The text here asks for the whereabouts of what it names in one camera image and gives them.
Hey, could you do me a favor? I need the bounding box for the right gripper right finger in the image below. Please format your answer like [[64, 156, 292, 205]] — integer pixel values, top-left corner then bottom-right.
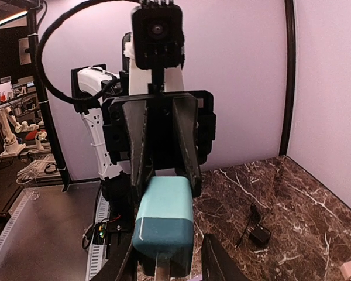
[[201, 234, 249, 281]]

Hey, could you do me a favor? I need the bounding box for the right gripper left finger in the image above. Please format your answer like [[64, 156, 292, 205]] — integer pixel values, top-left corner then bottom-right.
[[91, 235, 137, 281]]

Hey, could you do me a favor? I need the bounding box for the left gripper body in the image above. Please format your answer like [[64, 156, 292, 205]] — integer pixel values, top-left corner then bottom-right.
[[102, 90, 216, 170]]

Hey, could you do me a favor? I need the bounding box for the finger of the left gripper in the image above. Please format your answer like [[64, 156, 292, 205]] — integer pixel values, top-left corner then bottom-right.
[[172, 95, 201, 197], [122, 101, 147, 199]]

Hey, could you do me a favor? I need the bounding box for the small teal plug adapter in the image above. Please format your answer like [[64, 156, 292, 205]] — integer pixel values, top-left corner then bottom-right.
[[132, 176, 194, 278]]

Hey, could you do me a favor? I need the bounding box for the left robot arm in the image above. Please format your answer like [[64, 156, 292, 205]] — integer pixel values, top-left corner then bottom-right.
[[35, 1, 216, 205]]

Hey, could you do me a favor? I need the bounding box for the black plug adapter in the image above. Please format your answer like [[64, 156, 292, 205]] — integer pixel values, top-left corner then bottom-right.
[[235, 203, 271, 248]]

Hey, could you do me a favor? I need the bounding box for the pink charger cube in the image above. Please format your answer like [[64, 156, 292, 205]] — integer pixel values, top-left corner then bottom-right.
[[340, 261, 351, 280]]

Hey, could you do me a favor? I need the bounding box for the white slotted cable duct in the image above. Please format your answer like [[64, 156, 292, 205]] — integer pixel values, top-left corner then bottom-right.
[[0, 196, 107, 280]]

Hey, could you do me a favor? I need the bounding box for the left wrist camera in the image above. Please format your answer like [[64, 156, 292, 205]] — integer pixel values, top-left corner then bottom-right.
[[123, 0, 185, 96]]

